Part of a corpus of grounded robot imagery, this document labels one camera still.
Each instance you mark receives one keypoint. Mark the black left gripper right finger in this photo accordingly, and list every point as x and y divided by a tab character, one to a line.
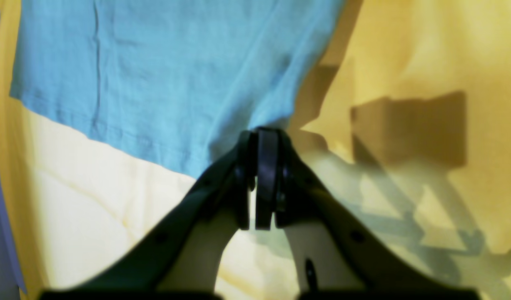
335	255

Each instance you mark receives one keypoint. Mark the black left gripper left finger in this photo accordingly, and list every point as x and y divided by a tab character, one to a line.
179	258

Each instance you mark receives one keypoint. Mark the green T-shirt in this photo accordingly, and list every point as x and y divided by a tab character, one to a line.
172	82

